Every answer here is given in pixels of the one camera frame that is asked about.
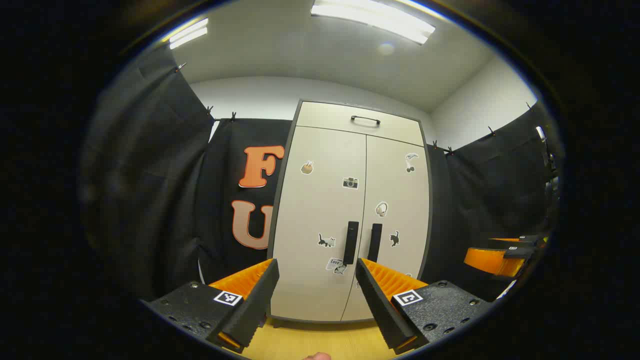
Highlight white double-door shoe cabinet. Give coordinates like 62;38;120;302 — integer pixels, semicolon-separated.
267;99;433;325

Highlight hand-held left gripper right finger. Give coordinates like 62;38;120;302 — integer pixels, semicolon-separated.
355;258;496;355

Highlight long wide ceiling light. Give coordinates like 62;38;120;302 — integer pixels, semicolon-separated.
310;0;437;46

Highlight narrow ceiling light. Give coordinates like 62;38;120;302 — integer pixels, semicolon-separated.
167;17;210;51

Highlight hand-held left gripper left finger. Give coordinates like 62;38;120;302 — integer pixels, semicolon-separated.
141;258;280;354

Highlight black backdrop cloth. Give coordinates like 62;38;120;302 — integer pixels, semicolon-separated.
80;45;566;306

